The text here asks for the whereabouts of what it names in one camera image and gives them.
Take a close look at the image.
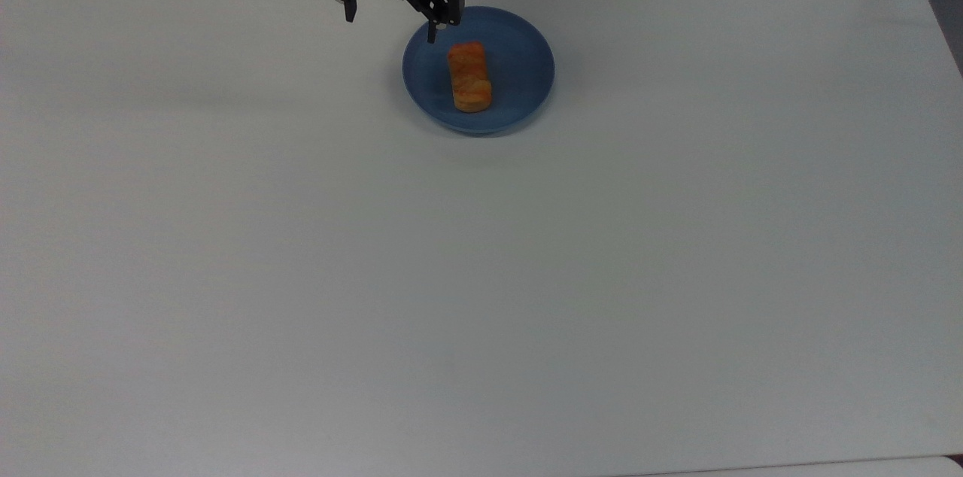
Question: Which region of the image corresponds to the blue round plate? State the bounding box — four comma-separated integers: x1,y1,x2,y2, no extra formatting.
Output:
402,6,556,136

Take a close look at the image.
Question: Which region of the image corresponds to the orange-brown bread loaf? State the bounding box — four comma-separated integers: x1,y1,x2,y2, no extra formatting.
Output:
447,41,494,114

